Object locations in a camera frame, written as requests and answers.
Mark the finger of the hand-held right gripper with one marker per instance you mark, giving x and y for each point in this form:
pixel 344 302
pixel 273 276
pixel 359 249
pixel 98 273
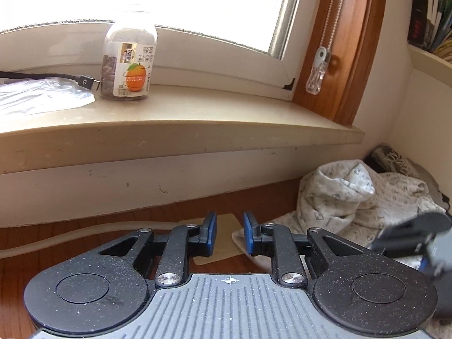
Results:
pixel 413 229

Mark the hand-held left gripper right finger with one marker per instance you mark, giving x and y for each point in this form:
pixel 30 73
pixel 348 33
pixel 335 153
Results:
pixel 248 233

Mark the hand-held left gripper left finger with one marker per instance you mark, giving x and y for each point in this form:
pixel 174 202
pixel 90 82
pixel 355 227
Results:
pixel 212 233

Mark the white checker-print pajama garment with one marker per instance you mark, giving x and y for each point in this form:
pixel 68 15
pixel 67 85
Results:
pixel 328 201

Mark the grey printed folded t-shirt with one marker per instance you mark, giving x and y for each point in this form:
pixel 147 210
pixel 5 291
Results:
pixel 402 162

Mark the beige stone window sill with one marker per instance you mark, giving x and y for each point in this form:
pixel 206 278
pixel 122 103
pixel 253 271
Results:
pixel 176 120

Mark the white bookshelf board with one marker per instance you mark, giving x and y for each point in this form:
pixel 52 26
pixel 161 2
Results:
pixel 430 63

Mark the white window sash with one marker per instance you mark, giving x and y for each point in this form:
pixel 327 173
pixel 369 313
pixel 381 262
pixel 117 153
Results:
pixel 219 60

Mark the glass jar with orange label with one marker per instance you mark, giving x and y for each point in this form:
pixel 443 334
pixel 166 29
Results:
pixel 130 60

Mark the row of books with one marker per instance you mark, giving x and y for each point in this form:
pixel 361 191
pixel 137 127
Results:
pixel 427 10

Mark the clear plastic bag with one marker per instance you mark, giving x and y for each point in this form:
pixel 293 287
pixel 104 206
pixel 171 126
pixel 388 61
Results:
pixel 39 95

